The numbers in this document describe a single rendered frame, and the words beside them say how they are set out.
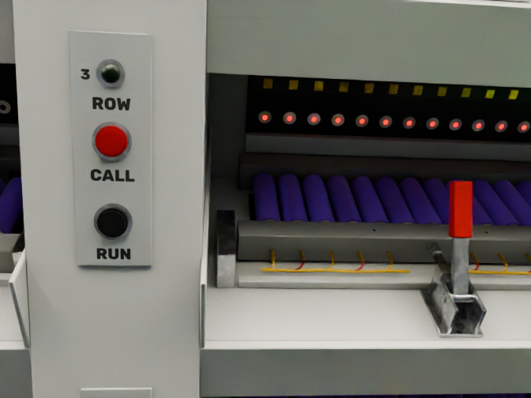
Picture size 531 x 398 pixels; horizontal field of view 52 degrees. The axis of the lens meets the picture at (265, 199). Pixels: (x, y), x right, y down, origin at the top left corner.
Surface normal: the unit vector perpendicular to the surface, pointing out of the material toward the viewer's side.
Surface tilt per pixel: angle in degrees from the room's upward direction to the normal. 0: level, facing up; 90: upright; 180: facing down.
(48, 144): 90
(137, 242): 90
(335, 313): 22
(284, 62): 111
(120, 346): 90
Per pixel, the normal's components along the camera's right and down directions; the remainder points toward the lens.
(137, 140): 0.09, 0.22
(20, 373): 0.07, 0.55
